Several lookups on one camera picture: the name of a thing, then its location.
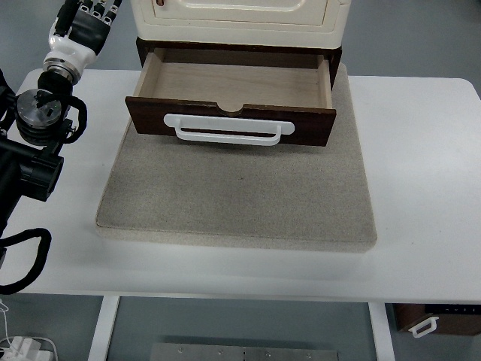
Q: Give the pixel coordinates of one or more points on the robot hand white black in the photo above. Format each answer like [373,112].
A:
[69,48]

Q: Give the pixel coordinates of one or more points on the white table leg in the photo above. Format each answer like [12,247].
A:
[103,331]
[381,334]

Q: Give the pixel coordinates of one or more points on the white power adapter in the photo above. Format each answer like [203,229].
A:
[26,347]

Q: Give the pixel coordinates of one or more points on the grey foam mat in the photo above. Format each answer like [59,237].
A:
[233,195]

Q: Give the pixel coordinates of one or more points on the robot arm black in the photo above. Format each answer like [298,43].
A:
[34,113]

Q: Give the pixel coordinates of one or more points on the cream combination cabinet brown base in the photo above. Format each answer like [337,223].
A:
[240,32]

